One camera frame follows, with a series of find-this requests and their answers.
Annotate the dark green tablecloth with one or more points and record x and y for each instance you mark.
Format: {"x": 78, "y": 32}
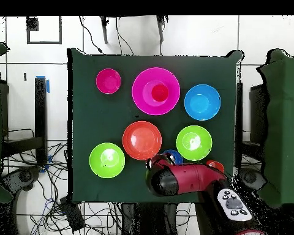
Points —
{"x": 100, "y": 191}

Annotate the small crimson bowl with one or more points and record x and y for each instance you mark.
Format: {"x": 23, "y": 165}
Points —
{"x": 108, "y": 81}

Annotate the black power strip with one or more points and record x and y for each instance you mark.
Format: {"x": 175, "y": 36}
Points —
{"x": 72, "y": 215}

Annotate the orange bowl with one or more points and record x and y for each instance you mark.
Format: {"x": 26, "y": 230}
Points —
{"x": 142, "y": 140}

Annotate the large pink bowl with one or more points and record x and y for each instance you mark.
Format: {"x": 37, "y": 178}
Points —
{"x": 142, "y": 98}

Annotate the dark blue bowl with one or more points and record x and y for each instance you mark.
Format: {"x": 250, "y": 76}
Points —
{"x": 177, "y": 156}

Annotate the light blue bowl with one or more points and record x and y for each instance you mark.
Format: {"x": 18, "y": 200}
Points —
{"x": 202, "y": 102}

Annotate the orange cup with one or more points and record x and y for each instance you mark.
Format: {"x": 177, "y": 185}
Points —
{"x": 218, "y": 165}

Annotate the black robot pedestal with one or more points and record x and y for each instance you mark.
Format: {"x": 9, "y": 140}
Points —
{"x": 149, "y": 220}

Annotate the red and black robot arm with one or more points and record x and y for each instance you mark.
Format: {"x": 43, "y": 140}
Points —
{"x": 191, "y": 177}

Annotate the black metal stand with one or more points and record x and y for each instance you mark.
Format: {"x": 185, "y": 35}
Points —
{"x": 41, "y": 110}
{"x": 257, "y": 110}

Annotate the grey square frame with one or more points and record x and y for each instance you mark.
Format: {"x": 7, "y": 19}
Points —
{"x": 44, "y": 42}

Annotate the green bowl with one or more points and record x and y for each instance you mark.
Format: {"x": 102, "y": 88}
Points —
{"x": 194, "y": 143}
{"x": 107, "y": 160}

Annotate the red cup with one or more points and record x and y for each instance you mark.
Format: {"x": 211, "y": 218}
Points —
{"x": 160, "y": 93}

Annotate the black stand leg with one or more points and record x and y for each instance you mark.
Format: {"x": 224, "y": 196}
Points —
{"x": 104, "y": 29}
{"x": 160, "y": 27}

